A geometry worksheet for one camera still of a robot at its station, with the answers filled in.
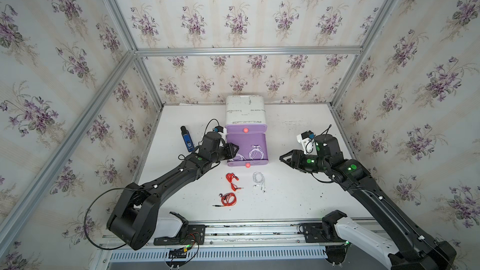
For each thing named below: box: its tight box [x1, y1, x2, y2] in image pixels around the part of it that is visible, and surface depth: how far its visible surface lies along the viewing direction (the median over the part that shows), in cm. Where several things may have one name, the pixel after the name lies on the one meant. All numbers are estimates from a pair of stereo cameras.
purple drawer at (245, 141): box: [226, 132, 269, 167], surface depth 92 cm
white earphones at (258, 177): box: [252, 171, 267, 194], surface depth 90 cm
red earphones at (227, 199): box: [211, 192, 237, 207], surface depth 84 cm
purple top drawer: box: [225, 123, 268, 134], surface depth 85 cm
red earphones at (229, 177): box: [225, 172, 245, 192], surface depth 90 cm
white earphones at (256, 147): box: [248, 144, 265, 161], surface depth 92 cm
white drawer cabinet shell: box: [225, 95, 267, 125], surface depth 90 cm
